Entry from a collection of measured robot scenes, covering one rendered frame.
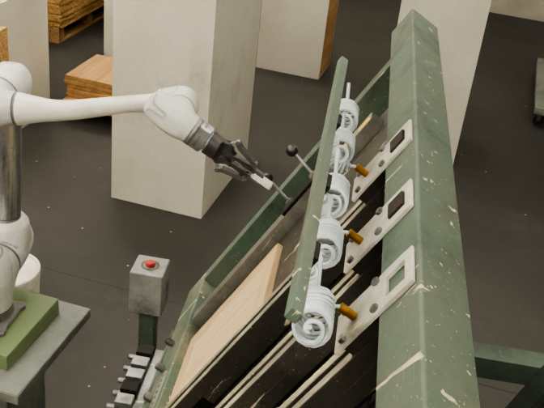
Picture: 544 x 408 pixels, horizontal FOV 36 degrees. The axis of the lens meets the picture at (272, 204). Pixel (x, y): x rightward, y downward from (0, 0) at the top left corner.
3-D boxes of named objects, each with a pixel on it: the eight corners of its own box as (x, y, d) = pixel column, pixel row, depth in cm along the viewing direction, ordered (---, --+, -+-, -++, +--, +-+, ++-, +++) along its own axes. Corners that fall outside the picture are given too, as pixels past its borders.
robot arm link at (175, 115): (199, 120, 245) (204, 108, 257) (155, 88, 242) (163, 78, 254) (178, 148, 248) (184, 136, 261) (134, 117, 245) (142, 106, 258)
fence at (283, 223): (203, 319, 287) (193, 312, 287) (382, 119, 243) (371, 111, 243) (201, 328, 283) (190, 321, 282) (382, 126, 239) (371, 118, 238)
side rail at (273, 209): (231, 286, 310) (206, 270, 308) (431, 64, 259) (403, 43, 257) (227, 296, 305) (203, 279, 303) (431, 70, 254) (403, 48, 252)
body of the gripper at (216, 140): (197, 156, 251) (222, 174, 253) (212, 136, 247) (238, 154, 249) (201, 146, 258) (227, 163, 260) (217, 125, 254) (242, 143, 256)
